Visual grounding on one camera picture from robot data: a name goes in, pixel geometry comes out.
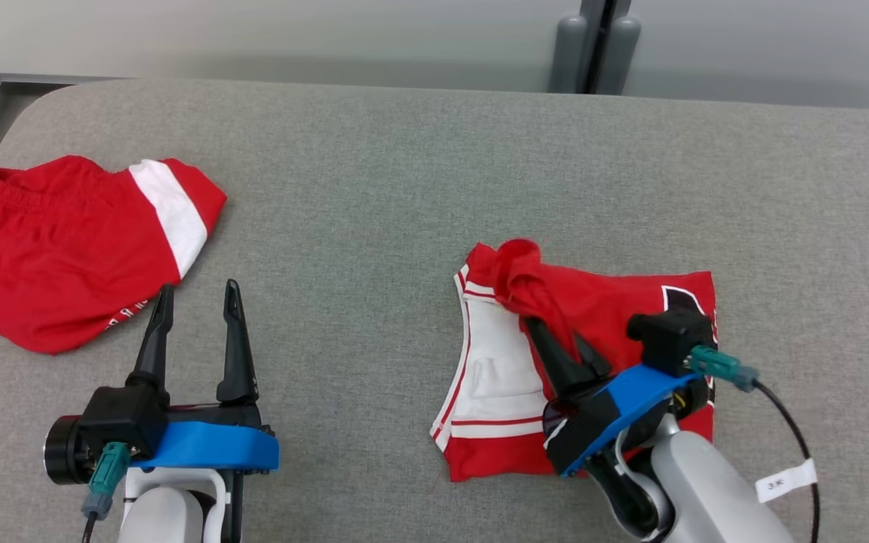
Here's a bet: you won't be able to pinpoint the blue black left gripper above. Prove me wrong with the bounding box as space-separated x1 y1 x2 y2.
44 280 281 486

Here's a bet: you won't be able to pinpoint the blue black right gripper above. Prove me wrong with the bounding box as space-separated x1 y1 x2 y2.
523 316 714 478

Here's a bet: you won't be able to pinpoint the red shirt with white sleeves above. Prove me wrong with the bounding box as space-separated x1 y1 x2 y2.
429 239 718 483

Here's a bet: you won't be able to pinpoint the red shorts with white stripe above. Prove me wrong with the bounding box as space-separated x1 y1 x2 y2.
0 155 228 355

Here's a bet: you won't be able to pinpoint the left cable with teal plug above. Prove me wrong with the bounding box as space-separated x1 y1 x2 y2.
81 443 132 543

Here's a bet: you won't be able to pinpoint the white cable label tag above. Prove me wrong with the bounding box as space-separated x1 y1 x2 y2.
755 459 818 505

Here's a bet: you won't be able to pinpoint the grey partition post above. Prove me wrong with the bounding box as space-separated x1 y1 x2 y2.
548 0 643 95

